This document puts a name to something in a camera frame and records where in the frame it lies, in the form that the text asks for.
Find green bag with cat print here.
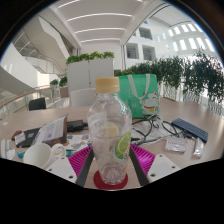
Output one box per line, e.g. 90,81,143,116
117,73,161,120

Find black chair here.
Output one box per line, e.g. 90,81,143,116
28,96,48,112

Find clear bottle with yellow cap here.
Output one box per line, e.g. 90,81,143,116
86,76,134,186

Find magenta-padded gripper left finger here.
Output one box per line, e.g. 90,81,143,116
44,144,96,188

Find white cup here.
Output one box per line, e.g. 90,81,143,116
22,142,67,170

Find colourful sticker sheet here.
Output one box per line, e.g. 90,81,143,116
65,133,93,152

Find wooden-topped glass railing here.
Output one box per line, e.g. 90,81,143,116
0,85,68,119

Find white planter cabinet with plants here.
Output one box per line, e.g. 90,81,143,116
65,50,116,98

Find potted green plant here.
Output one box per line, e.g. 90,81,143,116
49,75,70,99

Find green hedge plants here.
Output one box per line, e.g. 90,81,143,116
113,49,224,116

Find white flat packet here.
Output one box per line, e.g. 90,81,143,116
164,136,188,154

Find tangled black cables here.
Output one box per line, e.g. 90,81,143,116
130,114,188,147

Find white chair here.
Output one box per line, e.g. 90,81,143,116
69,87,98,108

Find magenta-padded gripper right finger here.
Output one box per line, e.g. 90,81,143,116
127,143,181,187

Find black power adapter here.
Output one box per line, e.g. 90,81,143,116
66,119,89,133

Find white printed booklet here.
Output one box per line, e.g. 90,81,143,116
34,114,69,147

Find ceiling light strips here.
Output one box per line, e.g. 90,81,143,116
56,0,134,44

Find flat round red coaster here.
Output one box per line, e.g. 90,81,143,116
93,169,129,191

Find white tube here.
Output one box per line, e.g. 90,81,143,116
192,136,205,159

